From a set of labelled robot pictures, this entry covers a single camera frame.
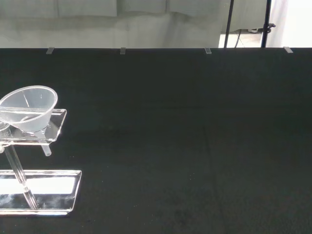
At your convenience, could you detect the clear acrylic funnel stand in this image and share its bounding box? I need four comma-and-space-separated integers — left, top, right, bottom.
0, 108, 82, 216

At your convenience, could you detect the black bench cloth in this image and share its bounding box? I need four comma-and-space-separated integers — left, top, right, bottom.
0, 47, 312, 234

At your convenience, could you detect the black tripod pole with clamp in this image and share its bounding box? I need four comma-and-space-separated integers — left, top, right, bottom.
261, 0, 276, 48

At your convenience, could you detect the grey backdrop curtain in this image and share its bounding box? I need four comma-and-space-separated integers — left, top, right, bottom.
0, 0, 221, 49

